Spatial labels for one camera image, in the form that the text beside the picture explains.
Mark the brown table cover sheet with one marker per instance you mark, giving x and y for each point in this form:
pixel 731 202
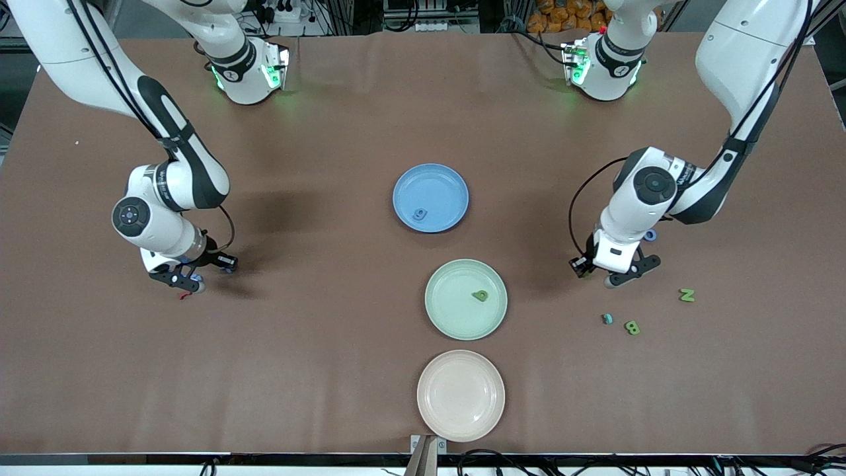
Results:
pixel 264 363

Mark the black right camera mount bracket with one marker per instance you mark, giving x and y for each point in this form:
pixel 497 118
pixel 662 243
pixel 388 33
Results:
pixel 168 276

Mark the black left camera mount bracket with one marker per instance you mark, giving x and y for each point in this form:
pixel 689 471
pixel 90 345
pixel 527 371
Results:
pixel 644 266

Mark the green letter B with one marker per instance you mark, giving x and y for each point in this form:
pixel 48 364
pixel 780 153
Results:
pixel 632 327

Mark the pale pink plate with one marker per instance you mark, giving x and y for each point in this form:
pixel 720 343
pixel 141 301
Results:
pixel 461 395

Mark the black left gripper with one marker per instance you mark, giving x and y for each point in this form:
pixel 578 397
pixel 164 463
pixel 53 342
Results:
pixel 581 265

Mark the orange packaged items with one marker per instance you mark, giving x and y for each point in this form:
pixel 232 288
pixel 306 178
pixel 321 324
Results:
pixel 562 16

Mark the green rounded foam letter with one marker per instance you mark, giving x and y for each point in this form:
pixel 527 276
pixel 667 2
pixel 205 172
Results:
pixel 480 295

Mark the green letter N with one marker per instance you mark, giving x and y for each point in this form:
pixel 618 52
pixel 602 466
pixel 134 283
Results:
pixel 687 295

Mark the silver table edge bracket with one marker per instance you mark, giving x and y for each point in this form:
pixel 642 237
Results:
pixel 441 444

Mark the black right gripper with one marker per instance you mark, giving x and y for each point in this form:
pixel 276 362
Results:
pixel 213 254

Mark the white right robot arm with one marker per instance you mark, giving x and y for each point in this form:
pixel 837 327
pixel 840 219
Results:
pixel 152 225

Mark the blue plate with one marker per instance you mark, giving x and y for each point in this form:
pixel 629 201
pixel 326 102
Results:
pixel 439 192

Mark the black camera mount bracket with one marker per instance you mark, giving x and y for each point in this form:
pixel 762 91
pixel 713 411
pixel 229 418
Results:
pixel 168 276
pixel 644 266

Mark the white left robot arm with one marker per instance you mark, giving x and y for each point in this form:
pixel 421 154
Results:
pixel 747 59

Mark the blue lowercase letter g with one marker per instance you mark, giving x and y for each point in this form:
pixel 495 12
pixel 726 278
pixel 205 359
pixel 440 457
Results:
pixel 419 214

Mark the light green plate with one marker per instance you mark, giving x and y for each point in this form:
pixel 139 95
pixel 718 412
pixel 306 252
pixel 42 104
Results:
pixel 456 304

